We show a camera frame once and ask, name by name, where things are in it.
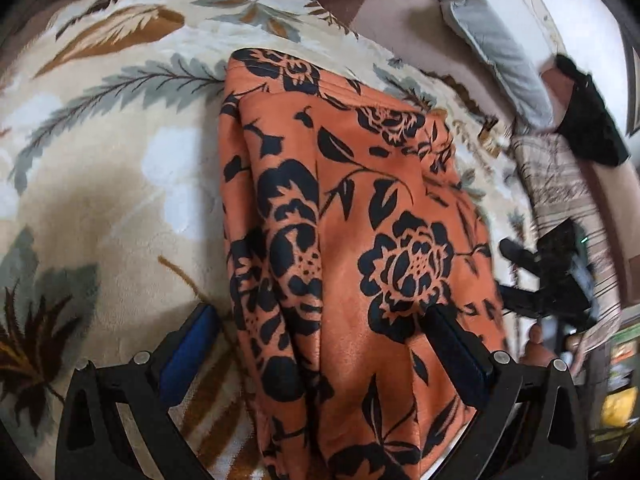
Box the pink bed sheet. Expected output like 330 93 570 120
319 0 515 124

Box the large framed wall picture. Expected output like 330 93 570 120
620 25 639 136

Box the grey pillow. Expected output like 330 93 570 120
437 0 554 133

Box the striped floral large pillow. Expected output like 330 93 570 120
511 133 620 352

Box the orange black floral blouse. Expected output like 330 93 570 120
218 48 506 479

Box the pink upholstered headboard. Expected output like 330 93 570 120
541 61 640 308

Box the cream leaf pattern blanket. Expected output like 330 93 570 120
1 0 535 479

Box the person right hand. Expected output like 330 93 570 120
518 323 586 374

